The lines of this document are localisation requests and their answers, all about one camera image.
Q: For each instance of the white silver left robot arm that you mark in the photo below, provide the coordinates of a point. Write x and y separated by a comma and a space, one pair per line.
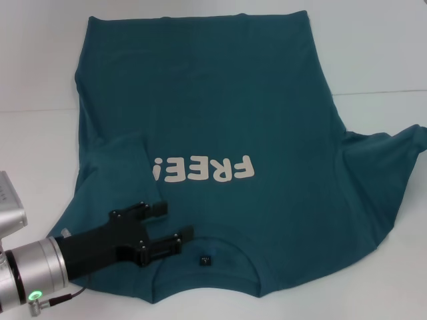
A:
30, 270

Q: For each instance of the teal t-shirt with FREE print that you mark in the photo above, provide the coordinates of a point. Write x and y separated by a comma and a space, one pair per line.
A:
233, 100

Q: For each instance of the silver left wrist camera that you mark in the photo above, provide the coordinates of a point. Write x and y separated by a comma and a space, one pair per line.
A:
11, 206

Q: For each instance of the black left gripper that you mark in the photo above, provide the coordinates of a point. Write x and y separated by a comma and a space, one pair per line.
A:
96, 248

